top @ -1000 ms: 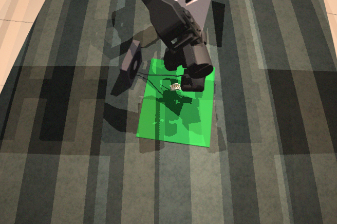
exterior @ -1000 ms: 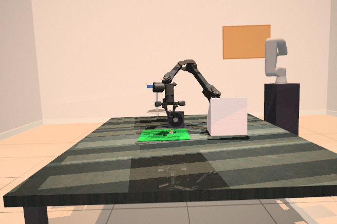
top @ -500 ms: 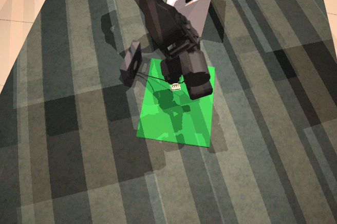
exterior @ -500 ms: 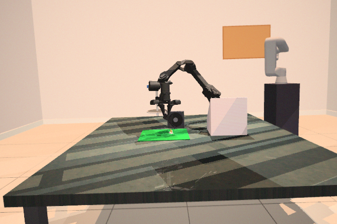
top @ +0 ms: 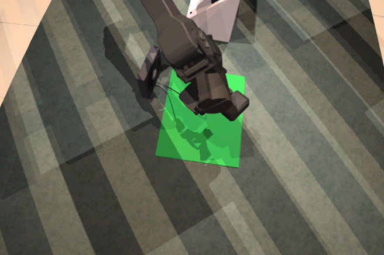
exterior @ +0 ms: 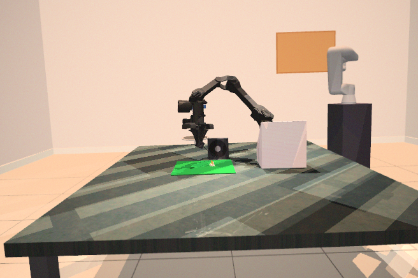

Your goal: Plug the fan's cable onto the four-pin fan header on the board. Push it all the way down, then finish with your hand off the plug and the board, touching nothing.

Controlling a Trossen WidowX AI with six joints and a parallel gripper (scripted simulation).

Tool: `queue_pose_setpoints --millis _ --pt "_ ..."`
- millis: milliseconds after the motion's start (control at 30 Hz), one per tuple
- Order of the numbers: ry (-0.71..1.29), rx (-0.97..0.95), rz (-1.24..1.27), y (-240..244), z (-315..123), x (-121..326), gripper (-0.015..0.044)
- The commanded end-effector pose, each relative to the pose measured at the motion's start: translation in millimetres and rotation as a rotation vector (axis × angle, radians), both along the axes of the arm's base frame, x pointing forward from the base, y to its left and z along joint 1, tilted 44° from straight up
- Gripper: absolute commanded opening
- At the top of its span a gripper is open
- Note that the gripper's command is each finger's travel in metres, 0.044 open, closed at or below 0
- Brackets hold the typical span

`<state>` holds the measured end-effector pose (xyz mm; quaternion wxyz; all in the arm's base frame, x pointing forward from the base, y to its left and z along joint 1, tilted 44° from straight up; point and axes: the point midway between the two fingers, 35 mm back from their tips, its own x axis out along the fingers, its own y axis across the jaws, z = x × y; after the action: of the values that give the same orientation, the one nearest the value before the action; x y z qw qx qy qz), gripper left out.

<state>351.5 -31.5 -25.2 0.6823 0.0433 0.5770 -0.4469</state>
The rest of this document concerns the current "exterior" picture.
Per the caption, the green circuit board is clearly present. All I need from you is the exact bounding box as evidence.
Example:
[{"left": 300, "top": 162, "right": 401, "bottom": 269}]
[{"left": 171, "top": 159, "right": 236, "bottom": 176}]

